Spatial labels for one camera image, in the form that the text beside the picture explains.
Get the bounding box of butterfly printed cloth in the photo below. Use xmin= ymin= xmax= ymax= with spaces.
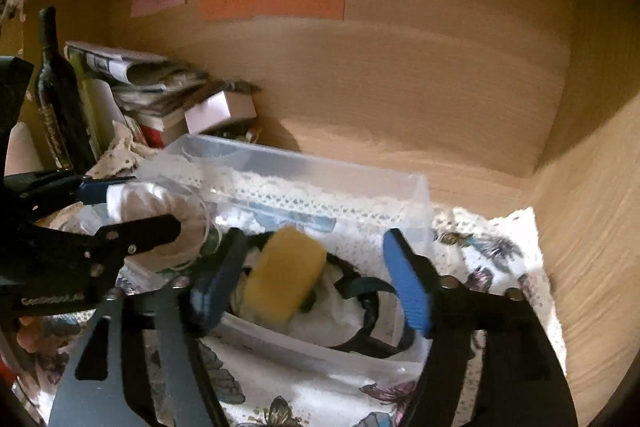
xmin=15 ymin=202 xmax=568 ymax=427

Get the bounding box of red book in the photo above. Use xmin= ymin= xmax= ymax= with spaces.
xmin=136 ymin=113 xmax=190 ymax=148

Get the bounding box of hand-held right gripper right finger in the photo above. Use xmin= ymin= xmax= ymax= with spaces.
xmin=382 ymin=228 xmax=579 ymax=427

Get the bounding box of yellow-green carton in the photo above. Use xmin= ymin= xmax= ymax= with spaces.
xmin=66 ymin=46 xmax=115 ymax=158

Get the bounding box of dark wine bottle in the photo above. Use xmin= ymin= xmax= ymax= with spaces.
xmin=34 ymin=7 xmax=97 ymax=172

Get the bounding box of black strap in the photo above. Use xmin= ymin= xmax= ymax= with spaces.
xmin=247 ymin=234 xmax=417 ymax=354

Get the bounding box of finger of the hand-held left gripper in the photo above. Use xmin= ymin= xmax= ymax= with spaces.
xmin=30 ymin=213 xmax=182 ymax=280
xmin=2 ymin=174 xmax=137 ymax=220

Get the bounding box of clear plastic storage box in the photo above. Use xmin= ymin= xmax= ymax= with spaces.
xmin=134 ymin=133 xmax=437 ymax=365

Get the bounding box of person's left hand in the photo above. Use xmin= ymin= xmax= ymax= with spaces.
xmin=17 ymin=313 xmax=81 ymax=350

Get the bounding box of beige roll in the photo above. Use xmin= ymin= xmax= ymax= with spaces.
xmin=4 ymin=121 xmax=47 ymax=178

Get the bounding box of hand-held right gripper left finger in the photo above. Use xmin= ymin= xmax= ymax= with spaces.
xmin=47 ymin=227 xmax=251 ymax=427

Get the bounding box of small white box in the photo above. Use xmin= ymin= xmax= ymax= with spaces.
xmin=183 ymin=90 xmax=259 ymax=136

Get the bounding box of white lace doily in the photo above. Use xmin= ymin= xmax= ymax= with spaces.
xmin=87 ymin=121 xmax=157 ymax=180

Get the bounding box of stack of newspapers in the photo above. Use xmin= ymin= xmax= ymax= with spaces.
xmin=64 ymin=39 xmax=212 ymax=118

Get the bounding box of yellow sponge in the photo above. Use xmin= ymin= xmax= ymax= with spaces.
xmin=243 ymin=227 xmax=328 ymax=324

